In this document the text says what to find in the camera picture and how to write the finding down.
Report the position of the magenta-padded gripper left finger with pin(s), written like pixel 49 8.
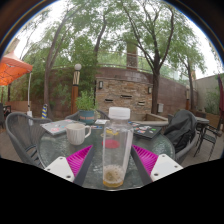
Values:
pixel 80 160

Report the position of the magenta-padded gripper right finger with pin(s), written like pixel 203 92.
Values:
pixel 148 160

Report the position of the clear plastic bottle white cap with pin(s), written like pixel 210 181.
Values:
pixel 115 160

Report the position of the white ribbed mug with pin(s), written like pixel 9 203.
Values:
pixel 76 133

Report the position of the black laptop with stickers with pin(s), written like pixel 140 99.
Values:
pixel 146 130

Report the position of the silver laptop with stickers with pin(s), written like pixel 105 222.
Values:
pixel 58 126

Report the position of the black jacket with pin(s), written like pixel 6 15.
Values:
pixel 180 130

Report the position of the green plant in blue pot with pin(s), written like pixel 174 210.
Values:
pixel 86 103

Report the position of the blue yellow striped bollard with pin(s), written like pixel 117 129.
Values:
pixel 44 111

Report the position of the dark metal patio chair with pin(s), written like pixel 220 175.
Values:
pixel 208 133

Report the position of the closed dark red umbrella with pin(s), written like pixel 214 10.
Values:
pixel 221 95

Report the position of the orange canopy tent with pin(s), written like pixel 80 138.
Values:
pixel 13 68

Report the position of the grey wall box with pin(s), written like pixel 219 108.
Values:
pixel 160 107

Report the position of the wooden lamp post white globe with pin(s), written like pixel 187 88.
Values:
pixel 75 93

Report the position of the wall lamp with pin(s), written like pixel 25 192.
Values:
pixel 149 90
pixel 100 84

